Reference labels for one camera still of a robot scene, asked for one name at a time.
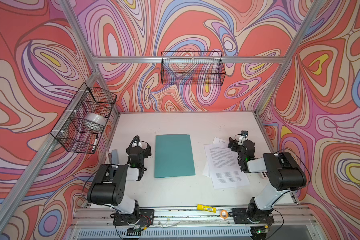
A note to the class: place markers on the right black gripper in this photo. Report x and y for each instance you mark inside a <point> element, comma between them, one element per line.
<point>237,145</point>

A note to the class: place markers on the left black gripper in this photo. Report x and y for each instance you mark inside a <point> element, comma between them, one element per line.
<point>138,149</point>

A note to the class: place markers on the printed white paper sheet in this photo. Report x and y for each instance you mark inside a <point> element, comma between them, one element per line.
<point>224,168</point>

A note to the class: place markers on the teal paper folder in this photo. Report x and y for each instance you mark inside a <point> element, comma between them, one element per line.
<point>173,156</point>

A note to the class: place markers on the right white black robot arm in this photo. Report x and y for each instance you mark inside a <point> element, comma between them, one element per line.
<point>284,175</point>

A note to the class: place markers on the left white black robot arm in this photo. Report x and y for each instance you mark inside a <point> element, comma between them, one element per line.
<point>109,183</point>

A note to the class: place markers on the grey blue stapler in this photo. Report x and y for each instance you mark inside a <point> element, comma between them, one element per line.
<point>113,157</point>

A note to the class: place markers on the lower white paper sheets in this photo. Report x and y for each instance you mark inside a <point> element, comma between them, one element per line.
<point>206,170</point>

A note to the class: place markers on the black white marker pen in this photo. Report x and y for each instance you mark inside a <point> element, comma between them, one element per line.
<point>94,145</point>

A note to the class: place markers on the white tape roll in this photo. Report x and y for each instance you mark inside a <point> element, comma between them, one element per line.
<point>94,120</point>

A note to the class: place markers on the yellow glue stick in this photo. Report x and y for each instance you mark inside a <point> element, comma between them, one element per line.
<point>205,208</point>

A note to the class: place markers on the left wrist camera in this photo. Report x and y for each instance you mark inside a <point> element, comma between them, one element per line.
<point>136,142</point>

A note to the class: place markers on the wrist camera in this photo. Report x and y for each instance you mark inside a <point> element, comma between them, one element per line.
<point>136,142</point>
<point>243,136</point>

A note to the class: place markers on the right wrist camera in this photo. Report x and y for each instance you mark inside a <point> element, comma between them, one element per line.
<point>243,136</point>

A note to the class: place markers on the left black wire basket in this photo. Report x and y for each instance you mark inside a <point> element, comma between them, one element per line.
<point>70,131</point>

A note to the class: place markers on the black wire basket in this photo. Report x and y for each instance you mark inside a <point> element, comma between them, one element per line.
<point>70,131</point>
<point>192,68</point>

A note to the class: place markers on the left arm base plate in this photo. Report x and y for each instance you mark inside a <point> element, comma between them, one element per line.
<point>140,218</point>

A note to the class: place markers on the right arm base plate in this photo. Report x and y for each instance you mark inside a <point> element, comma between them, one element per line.
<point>251,216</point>

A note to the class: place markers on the back black wire basket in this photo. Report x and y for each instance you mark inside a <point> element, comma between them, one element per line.
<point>192,68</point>

